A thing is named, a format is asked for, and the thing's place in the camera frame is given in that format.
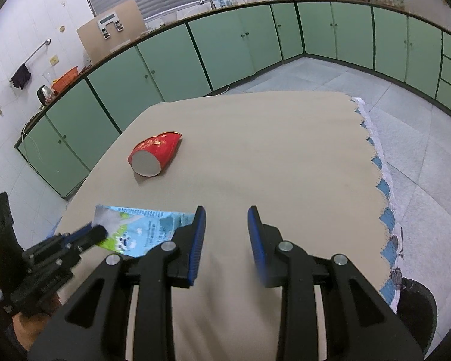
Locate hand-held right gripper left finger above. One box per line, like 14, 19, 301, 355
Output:
28, 206, 207, 361

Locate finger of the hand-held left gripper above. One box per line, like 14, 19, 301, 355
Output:
73, 225, 107, 252
60, 223, 95, 244

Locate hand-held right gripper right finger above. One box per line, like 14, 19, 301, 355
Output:
247, 206, 424, 361

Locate person's left hand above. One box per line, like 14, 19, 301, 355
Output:
13, 310, 53, 351

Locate red paper cup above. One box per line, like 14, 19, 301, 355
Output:
128, 131, 183, 177

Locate blue white patterned tablecloth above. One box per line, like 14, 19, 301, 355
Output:
351, 96, 405, 309

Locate metal electric kettle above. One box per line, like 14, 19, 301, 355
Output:
36, 85, 55, 105

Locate orange plastic basket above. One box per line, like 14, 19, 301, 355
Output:
51, 66, 79, 91

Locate dark hanging towel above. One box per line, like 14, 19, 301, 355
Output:
11, 64, 32, 90

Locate metal towel bar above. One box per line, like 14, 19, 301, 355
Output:
10, 39, 52, 83

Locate green lower kitchen cabinets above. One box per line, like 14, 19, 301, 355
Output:
15, 0, 451, 200

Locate brown cardboard board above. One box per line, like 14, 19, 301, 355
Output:
77, 0, 148, 63

